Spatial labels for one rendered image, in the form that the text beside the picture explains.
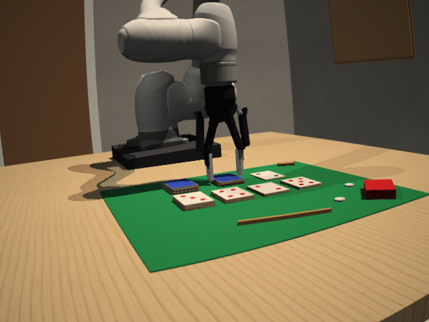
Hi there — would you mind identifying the red rectangular block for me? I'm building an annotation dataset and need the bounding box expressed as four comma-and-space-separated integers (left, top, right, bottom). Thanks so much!
364, 179, 396, 199

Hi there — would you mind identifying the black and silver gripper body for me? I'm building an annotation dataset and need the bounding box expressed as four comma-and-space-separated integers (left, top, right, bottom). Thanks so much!
204, 85, 237, 123

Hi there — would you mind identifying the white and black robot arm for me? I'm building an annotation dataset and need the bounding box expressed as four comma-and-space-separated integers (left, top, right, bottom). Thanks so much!
117, 0, 237, 150

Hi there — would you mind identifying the brown wooden stick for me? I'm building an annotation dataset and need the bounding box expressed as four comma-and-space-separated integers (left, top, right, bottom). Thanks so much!
238, 208, 331, 225

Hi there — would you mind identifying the green felt mat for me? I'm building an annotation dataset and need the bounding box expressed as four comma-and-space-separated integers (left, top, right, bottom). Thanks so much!
99, 161, 429, 273

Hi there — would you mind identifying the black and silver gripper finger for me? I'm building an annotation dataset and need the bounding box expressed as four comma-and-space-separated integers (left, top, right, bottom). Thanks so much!
225, 107, 250, 176
194, 109, 222, 180

